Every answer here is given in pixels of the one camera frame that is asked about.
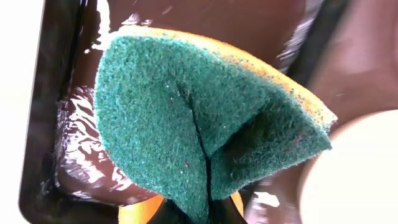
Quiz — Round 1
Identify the large brown serving tray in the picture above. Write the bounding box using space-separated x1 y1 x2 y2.
244 0 397 223

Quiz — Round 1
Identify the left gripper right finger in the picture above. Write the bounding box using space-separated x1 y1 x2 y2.
211 197 247 224

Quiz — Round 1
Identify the black water basin tray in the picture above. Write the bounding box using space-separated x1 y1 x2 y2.
17 0 352 224

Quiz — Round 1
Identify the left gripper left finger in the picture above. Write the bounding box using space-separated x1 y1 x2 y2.
155 199 192 224

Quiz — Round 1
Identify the white plate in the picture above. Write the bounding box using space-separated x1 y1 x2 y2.
298 110 397 224

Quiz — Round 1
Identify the green yellow sponge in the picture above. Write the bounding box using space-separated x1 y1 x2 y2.
93 26 337 223

